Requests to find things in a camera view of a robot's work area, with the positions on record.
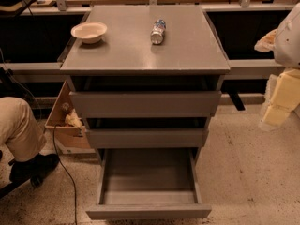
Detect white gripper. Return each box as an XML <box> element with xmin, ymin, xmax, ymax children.
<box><xmin>254</xmin><ymin>29</ymin><xmax>300</xmax><ymax>131</ymax></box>

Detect silver blue redbull can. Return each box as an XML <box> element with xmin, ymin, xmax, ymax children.
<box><xmin>150</xmin><ymin>19</ymin><xmax>166</xmax><ymax>45</ymax></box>

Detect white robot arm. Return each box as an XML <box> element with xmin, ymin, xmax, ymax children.
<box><xmin>254</xmin><ymin>3</ymin><xmax>300</xmax><ymax>131</ymax></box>

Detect grey drawer cabinet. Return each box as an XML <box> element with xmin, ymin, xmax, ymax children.
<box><xmin>59</xmin><ymin>5</ymin><xmax>232</xmax><ymax>161</ymax></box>

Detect grey middle drawer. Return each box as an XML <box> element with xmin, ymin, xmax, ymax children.
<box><xmin>86</xmin><ymin>128</ymin><xmax>208</xmax><ymax>148</ymax></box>

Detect grey open bottom drawer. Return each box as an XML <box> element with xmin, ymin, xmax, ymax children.
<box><xmin>87</xmin><ymin>148</ymin><xmax>211</xmax><ymax>219</ymax></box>

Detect grey top drawer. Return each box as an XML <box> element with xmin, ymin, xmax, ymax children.
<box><xmin>69</xmin><ymin>91</ymin><xmax>221</xmax><ymax>118</ymax></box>

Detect white bowl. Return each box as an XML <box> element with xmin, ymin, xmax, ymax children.
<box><xmin>71</xmin><ymin>22</ymin><xmax>107</xmax><ymax>44</ymax></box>

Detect small toy in box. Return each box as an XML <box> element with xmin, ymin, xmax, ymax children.
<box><xmin>61</xmin><ymin>102</ymin><xmax>83</xmax><ymax>128</ymax></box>

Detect wooden box on floor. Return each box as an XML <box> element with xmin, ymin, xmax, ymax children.
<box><xmin>45</xmin><ymin>82</ymin><xmax>90</xmax><ymax>149</ymax></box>

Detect black shoe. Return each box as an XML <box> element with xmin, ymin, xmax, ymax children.
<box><xmin>9</xmin><ymin>154</ymin><xmax>59</xmax><ymax>182</ymax></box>

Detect black floor cable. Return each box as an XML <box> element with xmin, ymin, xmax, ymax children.
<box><xmin>52</xmin><ymin>125</ymin><xmax>78</xmax><ymax>225</ymax></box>

